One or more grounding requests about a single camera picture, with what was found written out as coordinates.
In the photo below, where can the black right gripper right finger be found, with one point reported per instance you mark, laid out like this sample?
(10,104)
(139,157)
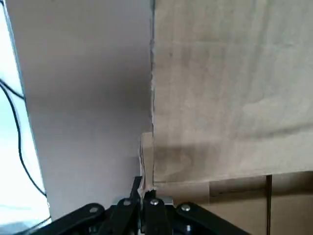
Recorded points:
(156,218)

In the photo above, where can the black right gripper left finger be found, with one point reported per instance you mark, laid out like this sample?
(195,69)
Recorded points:
(124,215)

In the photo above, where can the brown cardboard box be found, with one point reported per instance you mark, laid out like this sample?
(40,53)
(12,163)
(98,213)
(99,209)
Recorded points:
(220,98)

